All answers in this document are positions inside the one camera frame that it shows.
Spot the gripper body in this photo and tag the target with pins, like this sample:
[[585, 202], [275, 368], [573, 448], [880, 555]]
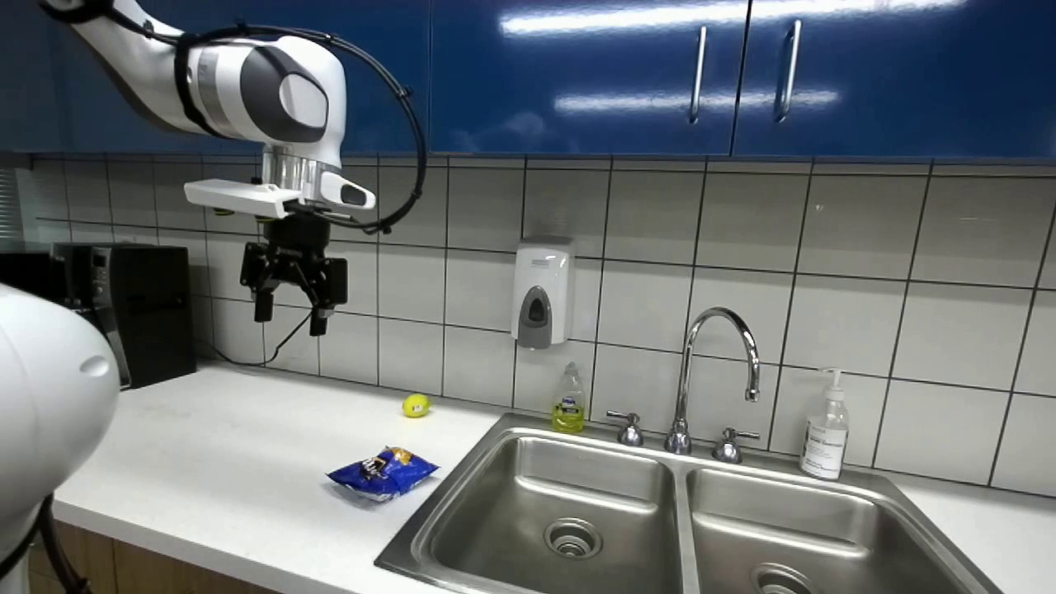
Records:
[[297, 243]]

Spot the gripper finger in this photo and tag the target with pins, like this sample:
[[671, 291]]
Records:
[[332, 285], [262, 280]]

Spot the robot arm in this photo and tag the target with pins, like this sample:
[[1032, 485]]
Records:
[[239, 78]]

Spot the stainless steel double sink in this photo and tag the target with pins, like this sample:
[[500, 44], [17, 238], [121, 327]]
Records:
[[577, 495]]

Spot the black coffee machine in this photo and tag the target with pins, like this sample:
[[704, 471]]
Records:
[[144, 313]]

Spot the lemon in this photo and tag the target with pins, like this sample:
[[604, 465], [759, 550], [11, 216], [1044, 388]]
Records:
[[416, 405]]

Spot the blue chips bag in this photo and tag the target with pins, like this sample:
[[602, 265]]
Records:
[[388, 476]]

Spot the blue cabinet door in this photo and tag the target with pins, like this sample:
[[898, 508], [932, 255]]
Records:
[[577, 74], [924, 74], [388, 49]]

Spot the yellow dish soap bottle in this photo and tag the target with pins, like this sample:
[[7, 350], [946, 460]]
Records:
[[568, 408]]

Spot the wooden base cabinet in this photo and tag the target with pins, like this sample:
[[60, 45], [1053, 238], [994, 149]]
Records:
[[140, 573]]

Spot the chrome tap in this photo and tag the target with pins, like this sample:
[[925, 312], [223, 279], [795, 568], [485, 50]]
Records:
[[683, 388]]

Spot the clear pump bottle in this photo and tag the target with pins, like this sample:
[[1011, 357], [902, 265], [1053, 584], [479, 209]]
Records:
[[824, 441]]

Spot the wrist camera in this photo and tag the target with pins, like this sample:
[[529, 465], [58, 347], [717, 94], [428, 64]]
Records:
[[235, 196]]

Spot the wall soap dispenser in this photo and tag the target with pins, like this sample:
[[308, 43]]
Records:
[[540, 280]]

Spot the blue wall cabinet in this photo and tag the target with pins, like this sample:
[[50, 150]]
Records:
[[577, 74]]

